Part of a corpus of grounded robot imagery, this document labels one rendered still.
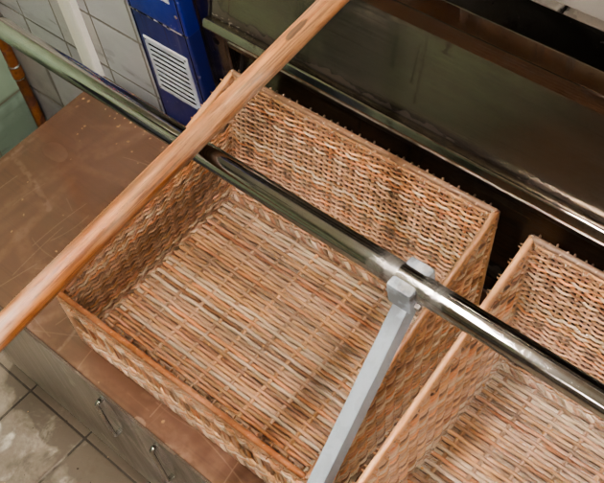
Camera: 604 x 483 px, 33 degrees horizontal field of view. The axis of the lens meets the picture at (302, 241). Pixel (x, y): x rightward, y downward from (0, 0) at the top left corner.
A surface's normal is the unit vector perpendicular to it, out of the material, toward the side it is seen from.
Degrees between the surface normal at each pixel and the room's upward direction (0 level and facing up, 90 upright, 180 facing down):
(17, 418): 0
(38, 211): 0
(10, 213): 0
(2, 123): 90
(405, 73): 70
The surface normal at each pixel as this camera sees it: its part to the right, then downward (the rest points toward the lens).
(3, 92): 0.74, 0.48
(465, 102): -0.66, 0.41
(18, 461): -0.12, -0.59
